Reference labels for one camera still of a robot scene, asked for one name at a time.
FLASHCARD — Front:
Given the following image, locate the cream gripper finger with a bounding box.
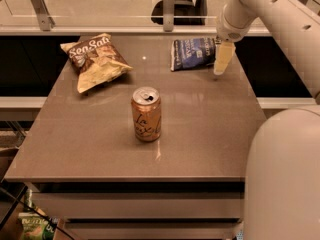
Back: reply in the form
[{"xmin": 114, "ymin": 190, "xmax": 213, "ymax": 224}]
[{"xmin": 214, "ymin": 41, "xmax": 235, "ymax": 75}]

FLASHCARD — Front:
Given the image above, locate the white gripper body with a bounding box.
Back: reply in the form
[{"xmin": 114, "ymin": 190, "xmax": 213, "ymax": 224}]
[{"xmin": 217, "ymin": 5, "xmax": 250, "ymax": 42}]

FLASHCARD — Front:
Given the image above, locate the blue chip bag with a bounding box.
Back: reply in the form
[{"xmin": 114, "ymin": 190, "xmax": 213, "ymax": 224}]
[{"xmin": 171, "ymin": 37, "xmax": 216, "ymax": 71}]

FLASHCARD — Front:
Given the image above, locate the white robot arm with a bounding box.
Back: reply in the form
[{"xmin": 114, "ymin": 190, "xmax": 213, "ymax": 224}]
[{"xmin": 217, "ymin": 0, "xmax": 320, "ymax": 240}]

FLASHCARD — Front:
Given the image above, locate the brown sea salt chip bag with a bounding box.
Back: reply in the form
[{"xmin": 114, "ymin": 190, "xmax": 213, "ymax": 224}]
[{"xmin": 60, "ymin": 33, "xmax": 132, "ymax": 93}]

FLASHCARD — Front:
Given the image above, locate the green snack bag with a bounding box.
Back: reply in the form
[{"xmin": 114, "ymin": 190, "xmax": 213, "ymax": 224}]
[{"xmin": 18, "ymin": 190, "xmax": 55, "ymax": 240}]

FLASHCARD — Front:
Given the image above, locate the black office chair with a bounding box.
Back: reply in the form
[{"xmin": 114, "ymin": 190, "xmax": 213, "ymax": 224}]
[{"xmin": 150, "ymin": 0, "xmax": 211, "ymax": 27}]

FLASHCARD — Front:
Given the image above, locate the orange LaCroix soda can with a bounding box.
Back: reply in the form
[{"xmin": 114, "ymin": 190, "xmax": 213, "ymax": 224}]
[{"xmin": 131, "ymin": 87, "xmax": 161, "ymax": 142}]

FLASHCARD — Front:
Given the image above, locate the grey table drawer unit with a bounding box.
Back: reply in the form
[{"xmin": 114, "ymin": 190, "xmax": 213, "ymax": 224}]
[{"xmin": 32, "ymin": 178, "xmax": 244, "ymax": 240}]

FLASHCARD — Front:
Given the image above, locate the middle metal railing bracket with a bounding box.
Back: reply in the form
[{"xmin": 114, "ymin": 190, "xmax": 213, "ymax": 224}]
[{"xmin": 163, "ymin": 0, "xmax": 174, "ymax": 32}]

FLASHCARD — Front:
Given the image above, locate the left metal railing bracket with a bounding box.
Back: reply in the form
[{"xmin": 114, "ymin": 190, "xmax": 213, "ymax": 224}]
[{"xmin": 30, "ymin": 0, "xmax": 55, "ymax": 31}]

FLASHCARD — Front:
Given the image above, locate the black cable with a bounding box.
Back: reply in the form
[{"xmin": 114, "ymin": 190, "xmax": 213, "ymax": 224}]
[{"xmin": 0, "ymin": 187, "xmax": 76, "ymax": 240}]

